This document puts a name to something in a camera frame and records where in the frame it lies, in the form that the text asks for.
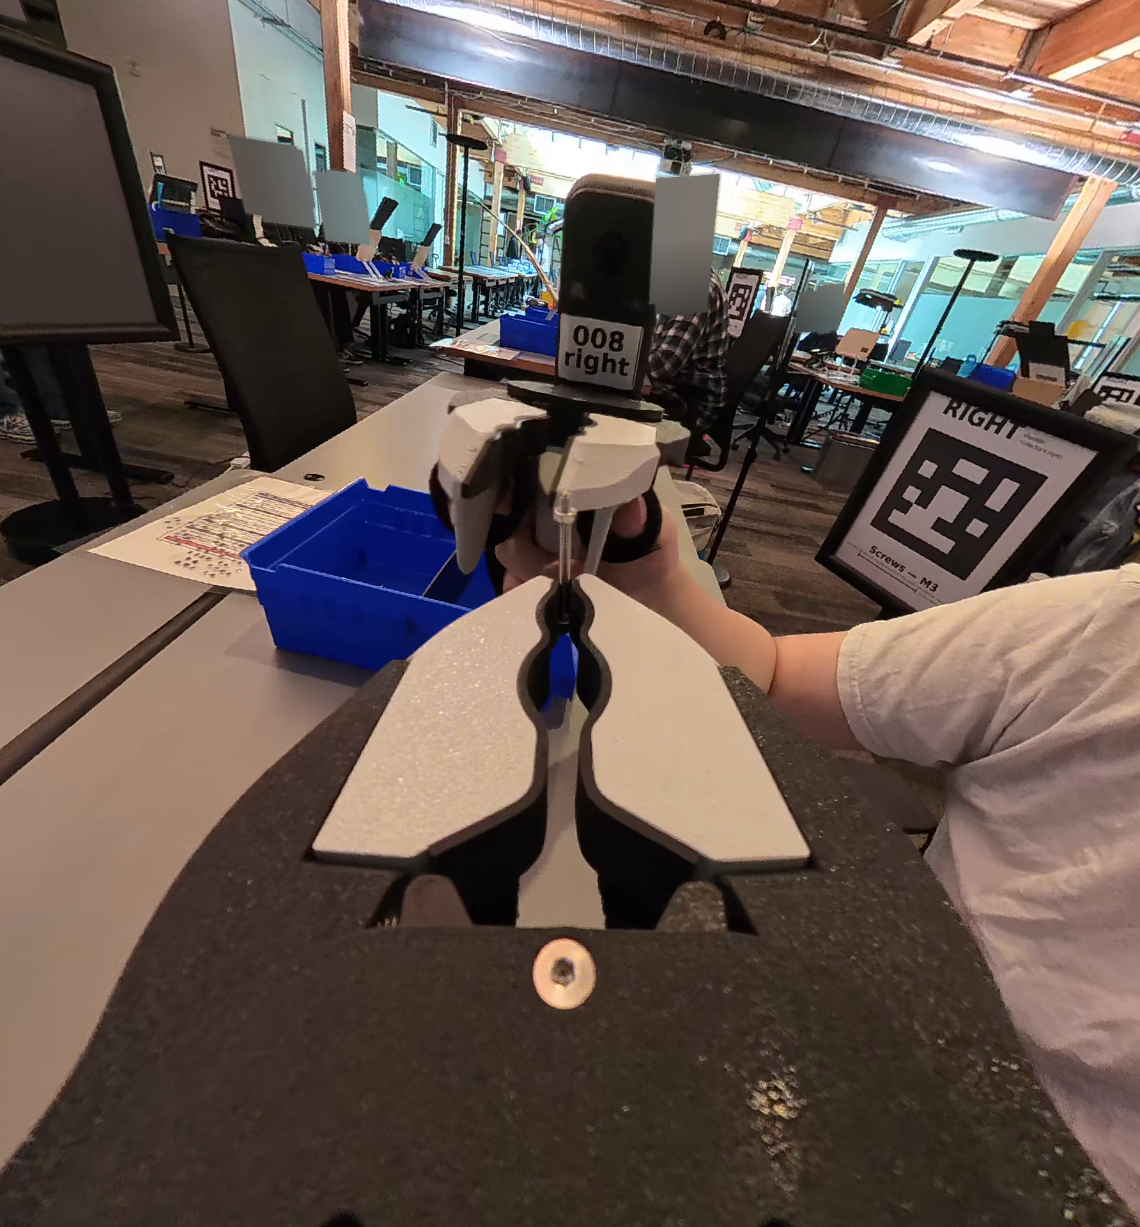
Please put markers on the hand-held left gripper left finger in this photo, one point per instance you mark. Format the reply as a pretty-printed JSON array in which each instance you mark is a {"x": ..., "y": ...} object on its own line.
[{"x": 436, "y": 757}]

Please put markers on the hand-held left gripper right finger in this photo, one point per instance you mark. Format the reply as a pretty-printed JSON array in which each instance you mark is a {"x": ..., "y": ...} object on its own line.
[{"x": 684, "y": 757}]

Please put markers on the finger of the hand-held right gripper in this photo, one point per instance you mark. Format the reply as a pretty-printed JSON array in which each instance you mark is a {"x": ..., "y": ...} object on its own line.
[
  {"x": 465, "y": 451},
  {"x": 617, "y": 469}
]

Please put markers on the small metal bolt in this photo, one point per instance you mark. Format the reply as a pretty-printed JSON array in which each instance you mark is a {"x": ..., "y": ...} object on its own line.
[{"x": 562, "y": 547}]

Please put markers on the blue plastic bin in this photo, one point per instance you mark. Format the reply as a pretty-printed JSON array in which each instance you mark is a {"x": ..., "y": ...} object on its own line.
[
  {"x": 177, "y": 225},
  {"x": 340, "y": 594},
  {"x": 527, "y": 331},
  {"x": 330, "y": 264}
]

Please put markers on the person's right forearm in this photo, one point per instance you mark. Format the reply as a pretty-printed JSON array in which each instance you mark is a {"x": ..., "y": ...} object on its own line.
[{"x": 791, "y": 672}]

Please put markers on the person's right hand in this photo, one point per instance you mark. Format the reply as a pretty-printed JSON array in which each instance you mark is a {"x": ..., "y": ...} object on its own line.
[{"x": 671, "y": 585}]

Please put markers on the small marker sign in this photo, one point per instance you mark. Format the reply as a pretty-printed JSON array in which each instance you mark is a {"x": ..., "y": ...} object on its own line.
[
  {"x": 217, "y": 187},
  {"x": 741, "y": 297}
]

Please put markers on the black office chair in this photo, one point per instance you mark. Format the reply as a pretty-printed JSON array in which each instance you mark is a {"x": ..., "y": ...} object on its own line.
[
  {"x": 752, "y": 355},
  {"x": 253, "y": 355}
]

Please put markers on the cardboard box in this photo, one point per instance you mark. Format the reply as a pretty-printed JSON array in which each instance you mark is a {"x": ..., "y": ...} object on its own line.
[{"x": 855, "y": 346}]

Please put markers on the printed paper sheet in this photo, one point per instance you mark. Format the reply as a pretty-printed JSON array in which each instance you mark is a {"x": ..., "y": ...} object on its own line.
[{"x": 206, "y": 532}]

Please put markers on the green plastic bin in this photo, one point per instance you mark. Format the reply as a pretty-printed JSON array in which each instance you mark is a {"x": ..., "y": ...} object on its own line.
[{"x": 886, "y": 384}]

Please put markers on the black framed marker sign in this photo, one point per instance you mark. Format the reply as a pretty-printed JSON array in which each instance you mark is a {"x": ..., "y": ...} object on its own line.
[
  {"x": 963, "y": 498},
  {"x": 1122, "y": 393}
]

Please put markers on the black floor lamp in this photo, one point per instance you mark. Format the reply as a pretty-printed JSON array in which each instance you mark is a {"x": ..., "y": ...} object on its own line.
[{"x": 974, "y": 255}]

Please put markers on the black floor stand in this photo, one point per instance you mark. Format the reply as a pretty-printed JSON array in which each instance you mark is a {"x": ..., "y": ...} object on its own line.
[{"x": 52, "y": 422}]

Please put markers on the black framed grey board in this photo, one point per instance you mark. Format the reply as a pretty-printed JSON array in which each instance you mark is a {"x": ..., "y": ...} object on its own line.
[{"x": 42, "y": 192}]

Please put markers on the grey backpack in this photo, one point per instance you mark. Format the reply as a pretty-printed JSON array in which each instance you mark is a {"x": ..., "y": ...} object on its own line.
[{"x": 1122, "y": 518}]

